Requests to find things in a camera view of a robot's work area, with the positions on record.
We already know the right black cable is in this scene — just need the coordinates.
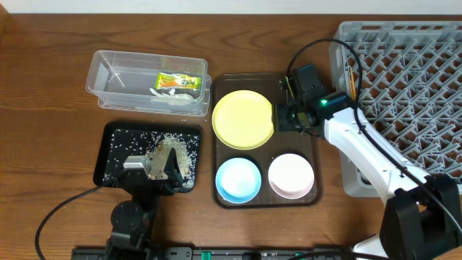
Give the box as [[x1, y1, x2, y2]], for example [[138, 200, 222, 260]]
[[284, 38, 462, 235]]

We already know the yellow round plate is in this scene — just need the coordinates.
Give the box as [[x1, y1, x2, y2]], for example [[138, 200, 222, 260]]
[[212, 90, 274, 150]]

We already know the clear plastic waste bin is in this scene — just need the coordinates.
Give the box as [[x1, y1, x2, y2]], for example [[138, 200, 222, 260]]
[[86, 50, 212, 116]]

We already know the black cable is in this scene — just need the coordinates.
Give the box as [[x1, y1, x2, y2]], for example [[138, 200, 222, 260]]
[[35, 182, 123, 260], [284, 38, 462, 235]]

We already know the pink bowl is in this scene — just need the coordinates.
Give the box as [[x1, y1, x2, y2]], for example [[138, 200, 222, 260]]
[[268, 153, 315, 199]]

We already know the grey plastic dishwasher rack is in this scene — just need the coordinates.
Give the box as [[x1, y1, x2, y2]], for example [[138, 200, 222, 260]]
[[329, 21, 461, 182]]

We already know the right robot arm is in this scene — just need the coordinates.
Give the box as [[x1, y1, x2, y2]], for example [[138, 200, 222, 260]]
[[273, 64, 461, 259]]

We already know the brown serving tray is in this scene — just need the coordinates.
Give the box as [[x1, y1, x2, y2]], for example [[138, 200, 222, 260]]
[[212, 73, 323, 209]]

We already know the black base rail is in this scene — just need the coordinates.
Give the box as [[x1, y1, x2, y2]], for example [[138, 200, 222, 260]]
[[71, 247, 332, 260]]

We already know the green snack wrapper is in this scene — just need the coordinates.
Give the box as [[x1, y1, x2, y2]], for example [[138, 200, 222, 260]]
[[154, 72, 202, 90]]

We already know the left black cable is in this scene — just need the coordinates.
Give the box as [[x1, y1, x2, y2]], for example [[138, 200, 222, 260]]
[[35, 182, 123, 260]]

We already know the white tissue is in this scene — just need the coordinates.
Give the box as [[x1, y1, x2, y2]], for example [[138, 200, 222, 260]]
[[149, 88, 193, 100]]

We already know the wooden chopstick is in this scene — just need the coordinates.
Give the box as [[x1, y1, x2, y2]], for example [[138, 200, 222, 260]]
[[284, 75, 295, 100], [349, 68, 357, 101]]

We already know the black plastic waste tray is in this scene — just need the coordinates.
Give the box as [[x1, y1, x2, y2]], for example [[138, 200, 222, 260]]
[[93, 121, 201, 193]]

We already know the light blue bowl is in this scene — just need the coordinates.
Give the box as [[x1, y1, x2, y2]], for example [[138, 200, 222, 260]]
[[215, 157, 262, 204]]

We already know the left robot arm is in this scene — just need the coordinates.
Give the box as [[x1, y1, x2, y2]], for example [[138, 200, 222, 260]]
[[103, 148, 184, 259]]

